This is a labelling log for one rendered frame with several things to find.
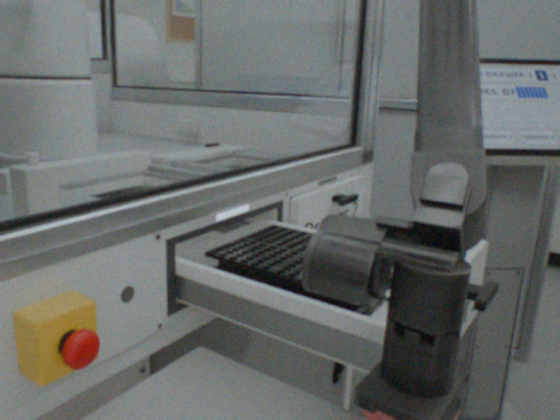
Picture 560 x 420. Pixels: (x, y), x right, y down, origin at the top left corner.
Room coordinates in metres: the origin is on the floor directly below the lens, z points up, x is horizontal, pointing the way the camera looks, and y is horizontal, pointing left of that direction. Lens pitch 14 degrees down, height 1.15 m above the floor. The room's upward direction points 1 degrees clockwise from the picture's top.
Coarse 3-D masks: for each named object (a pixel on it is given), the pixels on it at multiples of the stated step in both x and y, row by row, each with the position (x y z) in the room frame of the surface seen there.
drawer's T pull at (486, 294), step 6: (492, 282) 0.56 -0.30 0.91; (468, 288) 0.54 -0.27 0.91; (474, 288) 0.54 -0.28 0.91; (480, 288) 0.54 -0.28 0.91; (486, 288) 0.54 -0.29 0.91; (492, 288) 0.54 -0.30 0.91; (468, 294) 0.54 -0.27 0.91; (474, 294) 0.53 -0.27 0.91; (480, 294) 0.53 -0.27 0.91; (486, 294) 0.53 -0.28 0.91; (492, 294) 0.53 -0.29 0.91; (474, 300) 0.53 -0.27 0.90; (480, 300) 0.51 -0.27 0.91; (486, 300) 0.51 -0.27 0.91; (474, 306) 0.51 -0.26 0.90; (480, 306) 0.51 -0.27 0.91; (486, 306) 0.51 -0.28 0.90
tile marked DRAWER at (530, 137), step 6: (522, 132) 1.29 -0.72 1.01; (528, 132) 1.29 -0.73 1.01; (534, 132) 1.29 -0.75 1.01; (540, 132) 1.29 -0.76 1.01; (546, 132) 1.29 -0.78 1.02; (552, 132) 1.29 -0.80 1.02; (522, 138) 1.27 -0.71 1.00; (528, 138) 1.28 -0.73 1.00; (534, 138) 1.28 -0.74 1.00; (540, 138) 1.28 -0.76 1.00; (546, 138) 1.28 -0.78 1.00; (552, 138) 1.28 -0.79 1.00; (528, 144) 1.26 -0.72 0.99; (534, 144) 1.27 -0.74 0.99; (540, 144) 1.27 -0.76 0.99; (546, 144) 1.27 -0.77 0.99; (552, 144) 1.27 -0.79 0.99; (558, 144) 1.27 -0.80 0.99
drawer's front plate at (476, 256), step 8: (472, 248) 0.63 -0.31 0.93; (480, 248) 0.64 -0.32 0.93; (472, 256) 0.60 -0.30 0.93; (480, 256) 0.64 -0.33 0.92; (472, 264) 0.60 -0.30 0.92; (480, 264) 0.64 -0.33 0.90; (472, 272) 0.61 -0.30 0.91; (480, 272) 0.65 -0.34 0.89; (472, 280) 0.61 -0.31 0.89; (480, 280) 0.66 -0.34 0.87; (472, 304) 0.63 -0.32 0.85; (464, 312) 0.60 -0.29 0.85; (472, 312) 0.64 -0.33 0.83; (472, 320) 0.64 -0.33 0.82; (464, 328) 0.61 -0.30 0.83
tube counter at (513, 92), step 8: (504, 88) 1.37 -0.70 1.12; (512, 88) 1.38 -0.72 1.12; (520, 88) 1.38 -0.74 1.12; (528, 88) 1.38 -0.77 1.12; (536, 88) 1.38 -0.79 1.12; (544, 88) 1.38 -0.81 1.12; (552, 88) 1.39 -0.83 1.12; (504, 96) 1.36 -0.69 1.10; (512, 96) 1.36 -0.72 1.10; (520, 96) 1.36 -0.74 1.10; (528, 96) 1.36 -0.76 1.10; (536, 96) 1.36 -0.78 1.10; (544, 96) 1.37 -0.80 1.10; (552, 96) 1.37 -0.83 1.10
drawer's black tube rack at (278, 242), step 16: (272, 224) 0.82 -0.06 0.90; (240, 240) 0.74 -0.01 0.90; (256, 240) 0.73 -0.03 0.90; (272, 240) 0.74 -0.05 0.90; (288, 240) 0.75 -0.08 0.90; (304, 240) 0.75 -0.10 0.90; (208, 256) 0.67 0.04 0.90; (224, 256) 0.67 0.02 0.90; (240, 256) 0.67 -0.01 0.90; (256, 256) 0.67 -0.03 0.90; (272, 256) 0.67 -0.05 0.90; (288, 256) 0.67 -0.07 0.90; (240, 272) 0.68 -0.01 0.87; (256, 272) 0.68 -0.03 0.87; (272, 272) 0.61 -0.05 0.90; (288, 272) 0.61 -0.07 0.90; (288, 288) 0.63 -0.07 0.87; (304, 288) 0.63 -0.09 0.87; (336, 304) 0.57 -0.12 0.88; (352, 304) 0.58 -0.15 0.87
